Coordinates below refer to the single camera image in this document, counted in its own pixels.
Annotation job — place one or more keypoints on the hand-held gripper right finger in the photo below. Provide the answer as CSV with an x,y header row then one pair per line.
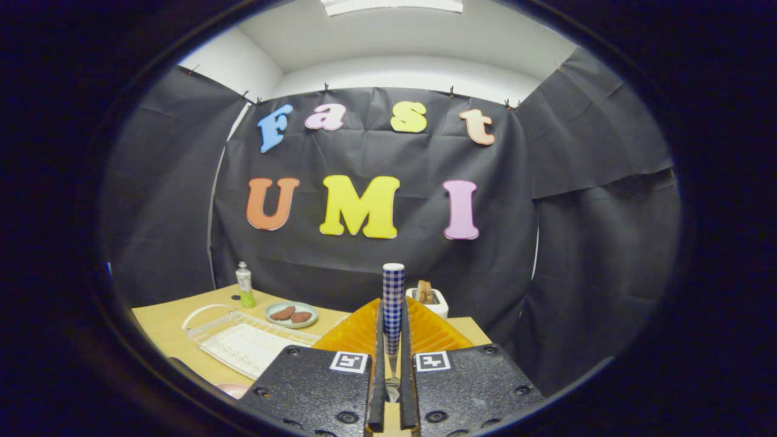
x,y
467,388

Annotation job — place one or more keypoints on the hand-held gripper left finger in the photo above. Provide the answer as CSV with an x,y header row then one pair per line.
x,y
315,388

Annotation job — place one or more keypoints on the pink plate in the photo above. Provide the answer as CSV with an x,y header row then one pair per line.
x,y
234,389

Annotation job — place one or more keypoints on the light green plate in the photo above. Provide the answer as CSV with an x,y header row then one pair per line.
x,y
306,306

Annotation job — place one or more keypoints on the green dish soap bottle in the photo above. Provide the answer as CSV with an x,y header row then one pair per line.
x,y
246,291

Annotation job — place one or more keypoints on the brown patty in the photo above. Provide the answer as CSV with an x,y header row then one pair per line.
x,y
282,313
301,317

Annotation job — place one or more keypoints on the white toaster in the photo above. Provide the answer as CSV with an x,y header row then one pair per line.
x,y
440,306

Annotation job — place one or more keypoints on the brown bread slice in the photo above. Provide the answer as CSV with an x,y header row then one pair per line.
x,y
424,291

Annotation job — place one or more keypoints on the black backdrop cloth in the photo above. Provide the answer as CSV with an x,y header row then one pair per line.
x,y
364,267

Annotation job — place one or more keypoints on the ceiling light panel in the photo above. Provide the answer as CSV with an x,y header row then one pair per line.
x,y
391,5

